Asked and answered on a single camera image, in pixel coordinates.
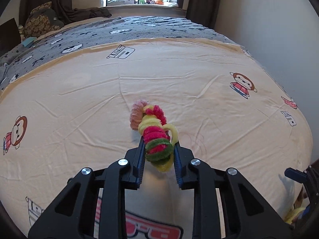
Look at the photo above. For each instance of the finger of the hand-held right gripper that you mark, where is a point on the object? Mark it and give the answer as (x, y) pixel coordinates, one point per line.
(295, 174)

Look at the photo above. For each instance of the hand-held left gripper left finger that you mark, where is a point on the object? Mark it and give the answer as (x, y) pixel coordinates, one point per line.
(140, 165)

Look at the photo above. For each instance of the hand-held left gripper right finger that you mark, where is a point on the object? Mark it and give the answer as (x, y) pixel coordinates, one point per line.
(177, 166)

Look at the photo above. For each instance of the colourful fluffy scrunchie bundle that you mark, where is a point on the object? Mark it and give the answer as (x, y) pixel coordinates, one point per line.
(155, 134)

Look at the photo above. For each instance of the yellow fluffy blanket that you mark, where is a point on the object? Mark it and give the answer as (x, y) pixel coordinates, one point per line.
(292, 215)

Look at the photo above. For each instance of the cream cartoon-print bed sheet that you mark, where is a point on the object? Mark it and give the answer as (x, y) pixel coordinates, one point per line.
(174, 84)

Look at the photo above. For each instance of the grey printed blanket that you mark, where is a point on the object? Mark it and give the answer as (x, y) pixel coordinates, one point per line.
(149, 27)

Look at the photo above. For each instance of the dark crumpled cloth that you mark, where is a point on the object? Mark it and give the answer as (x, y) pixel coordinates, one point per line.
(97, 12)

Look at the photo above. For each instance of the white folded towel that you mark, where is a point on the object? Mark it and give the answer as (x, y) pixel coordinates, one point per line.
(171, 4)

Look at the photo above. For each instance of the orange plush toy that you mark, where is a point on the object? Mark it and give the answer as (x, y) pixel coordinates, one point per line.
(159, 1)

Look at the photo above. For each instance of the small teal packet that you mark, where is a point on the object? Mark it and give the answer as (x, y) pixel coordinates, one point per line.
(29, 42)

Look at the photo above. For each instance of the brown patterned plush pillow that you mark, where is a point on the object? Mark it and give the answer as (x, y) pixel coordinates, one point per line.
(42, 22)

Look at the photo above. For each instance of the dark wooden headboard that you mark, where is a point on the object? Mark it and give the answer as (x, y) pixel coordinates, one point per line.
(10, 32)

